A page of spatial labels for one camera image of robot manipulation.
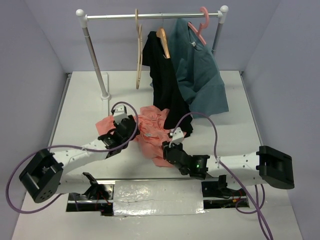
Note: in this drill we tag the salmon pink t shirt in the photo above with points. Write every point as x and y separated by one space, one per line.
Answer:
151 122

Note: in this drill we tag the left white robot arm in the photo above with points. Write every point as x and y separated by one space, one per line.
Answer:
45 174

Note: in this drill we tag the silver foil cover panel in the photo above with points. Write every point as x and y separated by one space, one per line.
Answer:
158 198

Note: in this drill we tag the pink plastic hanger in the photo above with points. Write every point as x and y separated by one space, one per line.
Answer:
202 26

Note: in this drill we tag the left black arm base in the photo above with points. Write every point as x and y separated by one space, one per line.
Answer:
98 197

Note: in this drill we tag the teal t shirt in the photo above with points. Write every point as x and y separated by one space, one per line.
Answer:
196 71

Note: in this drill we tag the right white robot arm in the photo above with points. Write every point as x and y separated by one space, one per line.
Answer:
266 166

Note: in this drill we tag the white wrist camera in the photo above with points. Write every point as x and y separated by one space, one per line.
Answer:
176 136
119 113

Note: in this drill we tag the light wooden hanger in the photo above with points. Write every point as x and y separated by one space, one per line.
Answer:
139 49

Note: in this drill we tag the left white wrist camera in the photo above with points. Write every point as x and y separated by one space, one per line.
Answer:
119 113

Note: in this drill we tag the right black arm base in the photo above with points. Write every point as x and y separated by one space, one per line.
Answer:
216 195

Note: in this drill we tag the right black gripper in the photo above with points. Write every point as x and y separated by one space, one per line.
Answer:
165 147

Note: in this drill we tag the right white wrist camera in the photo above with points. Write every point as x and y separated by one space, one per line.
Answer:
176 136

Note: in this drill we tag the black t shirt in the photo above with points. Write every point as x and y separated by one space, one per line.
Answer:
166 93

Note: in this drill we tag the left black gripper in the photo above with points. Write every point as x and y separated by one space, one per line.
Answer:
137 132

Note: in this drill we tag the white and silver clothes rack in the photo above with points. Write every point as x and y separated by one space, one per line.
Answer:
83 18

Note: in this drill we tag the wooden hanger with black shirt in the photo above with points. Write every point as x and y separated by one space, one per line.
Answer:
161 34

